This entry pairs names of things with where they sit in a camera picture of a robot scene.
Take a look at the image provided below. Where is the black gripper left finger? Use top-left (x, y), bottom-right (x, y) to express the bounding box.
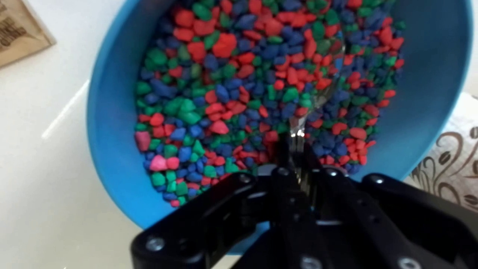
top-left (130, 147), bottom-right (325, 269)

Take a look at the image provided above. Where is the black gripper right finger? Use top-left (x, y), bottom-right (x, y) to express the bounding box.
top-left (301, 146), bottom-right (478, 269)

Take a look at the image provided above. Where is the shiny metal spoon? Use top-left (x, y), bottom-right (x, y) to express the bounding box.
top-left (287, 38), bottom-right (347, 183)

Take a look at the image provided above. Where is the colourful gravel in bowl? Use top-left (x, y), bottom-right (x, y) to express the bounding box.
top-left (135, 0), bottom-right (405, 207)

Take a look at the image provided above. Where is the blue plastic bowl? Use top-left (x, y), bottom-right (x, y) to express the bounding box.
top-left (87, 0), bottom-right (472, 258)

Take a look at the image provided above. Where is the patterned white cloth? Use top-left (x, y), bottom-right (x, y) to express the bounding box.
top-left (407, 93), bottom-right (478, 213)

